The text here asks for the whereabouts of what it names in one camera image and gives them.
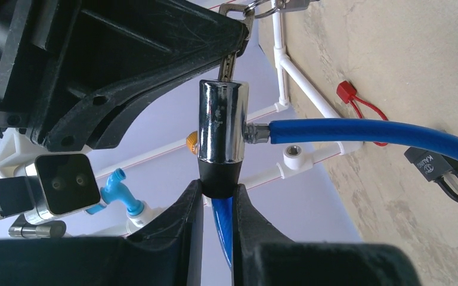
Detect orange faucet valve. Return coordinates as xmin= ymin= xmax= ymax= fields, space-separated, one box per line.
xmin=185 ymin=131 xmax=199 ymax=155

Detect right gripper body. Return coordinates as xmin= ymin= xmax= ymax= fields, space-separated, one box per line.
xmin=0 ymin=1 xmax=82 ymax=128

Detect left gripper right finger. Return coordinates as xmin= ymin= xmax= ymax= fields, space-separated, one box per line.
xmin=232 ymin=184 xmax=421 ymax=285

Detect black padlock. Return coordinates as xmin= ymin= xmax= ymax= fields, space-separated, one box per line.
xmin=404 ymin=147 xmax=458 ymax=203

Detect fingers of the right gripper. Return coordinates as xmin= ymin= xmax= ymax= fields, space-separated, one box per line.
xmin=27 ymin=1 xmax=249 ymax=152

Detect small silver key set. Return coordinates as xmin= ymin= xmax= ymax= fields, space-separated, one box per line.
xmin=217 ymin=0 xmax=321 ymax=83

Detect white PVC pipe frame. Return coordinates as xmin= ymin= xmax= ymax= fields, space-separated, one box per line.
xmin=0 ymin=10 xmax=364 ymax=238

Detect blue cable lock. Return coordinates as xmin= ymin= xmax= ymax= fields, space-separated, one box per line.
xmin=197 ymin=80 xmax=458 ymax=265

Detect red cable seal lock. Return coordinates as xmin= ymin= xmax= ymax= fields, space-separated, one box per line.
xmin=335 ymin=80 xmax=390 ymax=148

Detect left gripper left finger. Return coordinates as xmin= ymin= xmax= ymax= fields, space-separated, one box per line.
xmin=0 ymin=180 xmax=203 ymax=285

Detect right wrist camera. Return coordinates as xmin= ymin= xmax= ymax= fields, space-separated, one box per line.
xmin=0 ymin=154 xmax=101 ymax=225

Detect blue faucet valve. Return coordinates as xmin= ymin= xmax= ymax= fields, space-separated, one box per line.
xmin=85 ymin=168 xmax=145 ymax=216

